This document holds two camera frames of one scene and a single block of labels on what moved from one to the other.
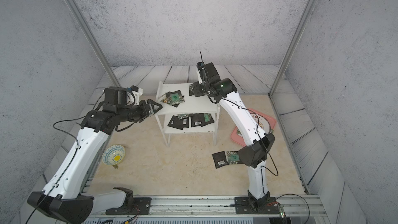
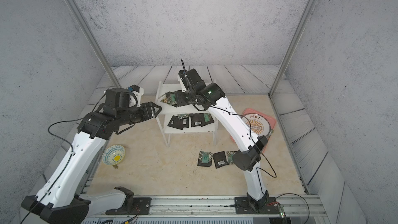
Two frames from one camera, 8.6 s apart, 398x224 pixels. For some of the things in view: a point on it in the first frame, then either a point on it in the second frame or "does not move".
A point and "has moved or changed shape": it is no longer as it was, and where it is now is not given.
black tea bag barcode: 219,159 does not move
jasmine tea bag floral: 191,89 has moved or changed shape
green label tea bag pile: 173,98 does not move
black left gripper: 149,111 does not move
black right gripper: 197,92 -> 179,98
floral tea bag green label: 232,157 does not move
